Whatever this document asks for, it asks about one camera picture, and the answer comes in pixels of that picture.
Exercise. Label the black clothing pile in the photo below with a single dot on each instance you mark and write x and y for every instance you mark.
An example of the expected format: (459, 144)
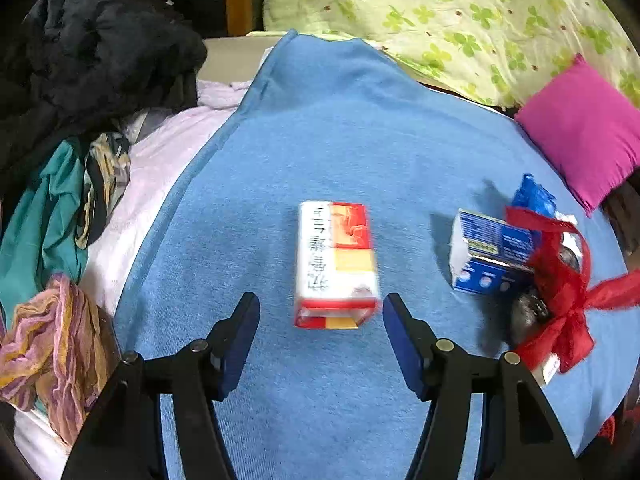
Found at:
(74, 65)

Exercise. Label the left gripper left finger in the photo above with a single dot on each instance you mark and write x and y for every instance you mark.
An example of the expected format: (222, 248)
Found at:
(122, 437)

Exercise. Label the magenta pillow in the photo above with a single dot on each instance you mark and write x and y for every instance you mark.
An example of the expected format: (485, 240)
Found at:
(588, 131)

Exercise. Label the red ribbon cloth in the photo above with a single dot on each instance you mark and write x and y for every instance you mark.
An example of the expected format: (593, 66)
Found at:
(566, 293)

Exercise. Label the red and white carton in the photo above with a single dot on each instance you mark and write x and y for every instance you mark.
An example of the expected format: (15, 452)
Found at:
(336, 285)

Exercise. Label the green clover quilt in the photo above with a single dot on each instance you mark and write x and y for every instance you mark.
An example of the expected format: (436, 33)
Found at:
(494, 52)

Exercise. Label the patterned yellow dark cloth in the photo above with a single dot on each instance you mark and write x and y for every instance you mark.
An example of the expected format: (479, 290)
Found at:
(106, 177)

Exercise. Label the blue towel blanket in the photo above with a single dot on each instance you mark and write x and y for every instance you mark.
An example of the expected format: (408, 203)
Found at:
(332, 121)

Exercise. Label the blue and white carton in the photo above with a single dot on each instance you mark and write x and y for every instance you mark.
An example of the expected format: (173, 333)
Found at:
(489, 257)

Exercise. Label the blue plastic bag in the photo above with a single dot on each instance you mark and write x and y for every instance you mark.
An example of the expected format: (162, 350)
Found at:
(533, 196)

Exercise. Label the pink yellow striped scarf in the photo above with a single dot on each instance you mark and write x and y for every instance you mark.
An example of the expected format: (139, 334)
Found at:
(60, 352)

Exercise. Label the black plastic bag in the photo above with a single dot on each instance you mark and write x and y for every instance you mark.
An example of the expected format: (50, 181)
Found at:
(529, 311)

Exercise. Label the teal garment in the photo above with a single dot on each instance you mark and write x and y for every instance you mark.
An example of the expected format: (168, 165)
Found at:
(39, 240)

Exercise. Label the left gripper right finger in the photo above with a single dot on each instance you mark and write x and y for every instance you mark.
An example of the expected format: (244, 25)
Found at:
(521, 437)

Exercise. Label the white bed sheet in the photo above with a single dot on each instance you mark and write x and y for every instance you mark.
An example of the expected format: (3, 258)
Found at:
(158, 158)

